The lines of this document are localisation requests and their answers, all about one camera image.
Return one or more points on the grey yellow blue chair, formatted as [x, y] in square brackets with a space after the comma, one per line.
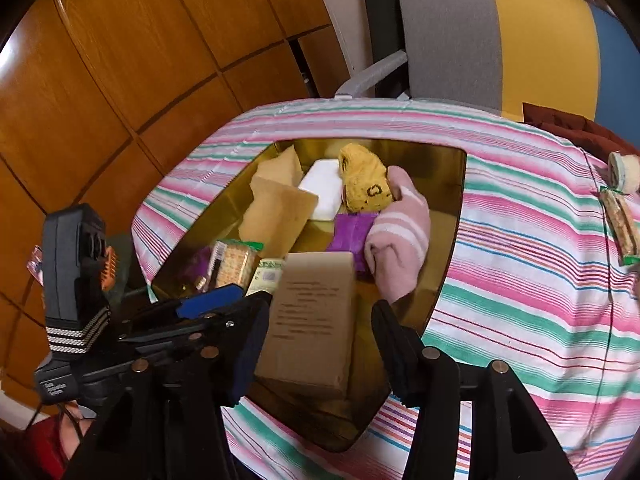
[450, 35]

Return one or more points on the snack bar packet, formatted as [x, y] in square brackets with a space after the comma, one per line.
[620, 225]

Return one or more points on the pink sock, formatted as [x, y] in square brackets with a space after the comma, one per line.
[400, 240]

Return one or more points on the green and white packet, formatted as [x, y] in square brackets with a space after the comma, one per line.
[265, 276]

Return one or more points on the cracker packet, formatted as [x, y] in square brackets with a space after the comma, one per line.
[237, 262]

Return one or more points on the purple cloth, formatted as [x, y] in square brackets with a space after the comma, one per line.
[350, 232]

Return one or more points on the coarse beige sponge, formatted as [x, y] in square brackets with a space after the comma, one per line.
[280, 215]

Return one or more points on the gold metal tin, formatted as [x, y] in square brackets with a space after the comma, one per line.
[445, 185]

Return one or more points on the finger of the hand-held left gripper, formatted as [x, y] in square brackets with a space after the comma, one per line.
[200, 332]
[210, 302]

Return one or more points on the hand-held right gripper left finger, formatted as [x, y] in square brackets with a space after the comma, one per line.
[245, 360]

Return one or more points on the small colourful packet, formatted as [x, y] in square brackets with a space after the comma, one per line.
[35, 260]

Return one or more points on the white foam sponge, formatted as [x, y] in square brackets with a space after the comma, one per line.
[322, 185]

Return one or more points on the striped tablecloth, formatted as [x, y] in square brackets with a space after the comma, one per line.
[525, 260]

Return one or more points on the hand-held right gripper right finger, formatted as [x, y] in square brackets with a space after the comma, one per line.
[400, 365]

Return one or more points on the black padded panel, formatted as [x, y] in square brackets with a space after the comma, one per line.
[375, 10]

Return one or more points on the white rolled bandage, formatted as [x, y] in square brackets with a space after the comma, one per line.
[625, 172]

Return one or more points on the yellow sock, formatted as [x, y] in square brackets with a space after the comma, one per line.
[362, 180]

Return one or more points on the brown cardboard box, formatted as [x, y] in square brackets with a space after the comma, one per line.
[310, 325]

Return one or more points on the person's left forearm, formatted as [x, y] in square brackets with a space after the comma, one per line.
[45, 445]

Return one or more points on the wooden wardrobe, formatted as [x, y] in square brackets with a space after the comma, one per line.
[125, 60]

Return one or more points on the dark red cloth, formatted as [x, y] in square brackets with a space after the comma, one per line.
[560, 125]

